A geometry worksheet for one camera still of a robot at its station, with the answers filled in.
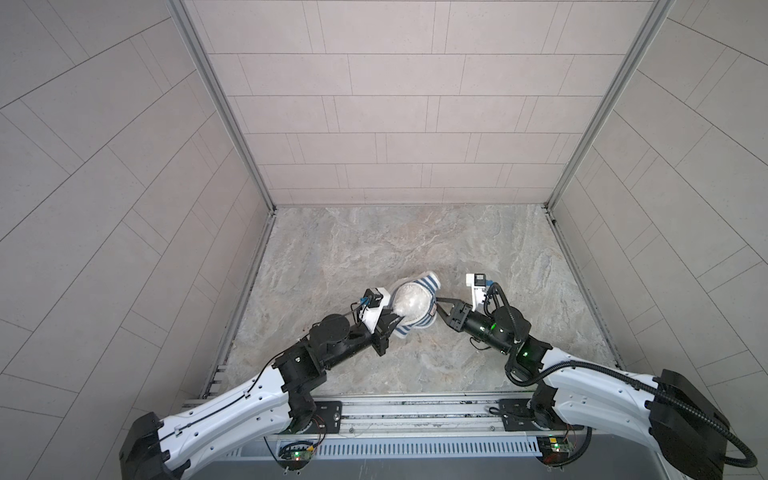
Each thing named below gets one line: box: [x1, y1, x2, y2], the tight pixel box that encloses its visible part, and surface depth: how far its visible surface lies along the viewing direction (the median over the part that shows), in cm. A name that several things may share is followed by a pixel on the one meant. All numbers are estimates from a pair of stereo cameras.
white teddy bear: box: [391, 282, 431, 324], surface depth 66 cm
